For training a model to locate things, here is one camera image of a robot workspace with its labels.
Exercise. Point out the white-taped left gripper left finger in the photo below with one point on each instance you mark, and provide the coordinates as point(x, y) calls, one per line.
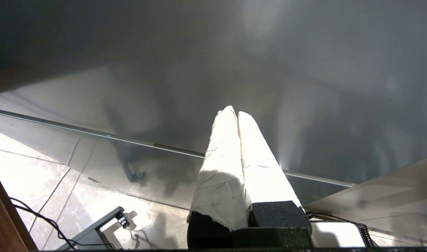
point(222, 168)

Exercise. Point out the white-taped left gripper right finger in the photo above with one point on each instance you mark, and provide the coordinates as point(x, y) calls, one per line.
point(262, 175)

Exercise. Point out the stainless steel appliance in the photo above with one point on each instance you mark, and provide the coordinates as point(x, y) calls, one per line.
point(199, 52)

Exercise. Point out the beige cabinet panel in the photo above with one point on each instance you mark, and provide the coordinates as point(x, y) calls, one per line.
point(391, 199)

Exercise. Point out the grey metal stand leg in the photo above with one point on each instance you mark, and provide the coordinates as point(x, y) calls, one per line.
point(98, 225)

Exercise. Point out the brown wooden furniture panel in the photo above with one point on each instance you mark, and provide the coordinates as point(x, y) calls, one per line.
point(1, 227)

